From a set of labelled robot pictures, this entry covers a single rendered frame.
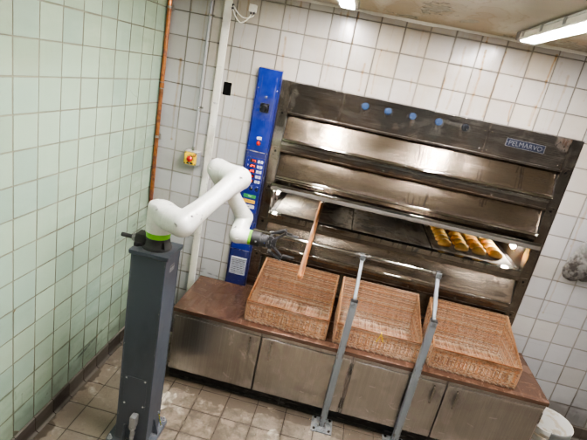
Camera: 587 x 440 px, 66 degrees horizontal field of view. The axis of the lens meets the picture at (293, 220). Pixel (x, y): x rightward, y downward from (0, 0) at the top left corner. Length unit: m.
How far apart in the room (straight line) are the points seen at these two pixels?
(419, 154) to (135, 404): 2.29
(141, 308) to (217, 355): 0.88
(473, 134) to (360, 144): 0.72
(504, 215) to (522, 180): 0.25
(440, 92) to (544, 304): 1.63
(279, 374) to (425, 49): 2.28
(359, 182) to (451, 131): 0.67
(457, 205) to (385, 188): 0.49
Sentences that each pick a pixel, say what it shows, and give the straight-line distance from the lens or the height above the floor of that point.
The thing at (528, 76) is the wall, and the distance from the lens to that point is 3.24.
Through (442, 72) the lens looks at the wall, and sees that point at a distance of 3.12.
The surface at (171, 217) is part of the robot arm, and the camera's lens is 2.21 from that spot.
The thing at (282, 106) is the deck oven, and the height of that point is 1.93.
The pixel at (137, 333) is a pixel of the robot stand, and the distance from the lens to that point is 2.59.
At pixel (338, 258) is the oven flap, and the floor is 0.97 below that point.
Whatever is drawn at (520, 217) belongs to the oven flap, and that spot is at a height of 1.54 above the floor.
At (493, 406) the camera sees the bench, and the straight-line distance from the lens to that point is 3.31.
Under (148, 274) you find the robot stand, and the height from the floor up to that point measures 1.08.
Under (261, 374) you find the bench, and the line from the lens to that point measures 3.21.
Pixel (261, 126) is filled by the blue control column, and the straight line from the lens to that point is 3.15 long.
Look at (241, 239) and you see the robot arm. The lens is 2.71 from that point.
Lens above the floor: 2.18
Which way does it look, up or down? 18 degrees down
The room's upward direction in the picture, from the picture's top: 12 degrees clockwise
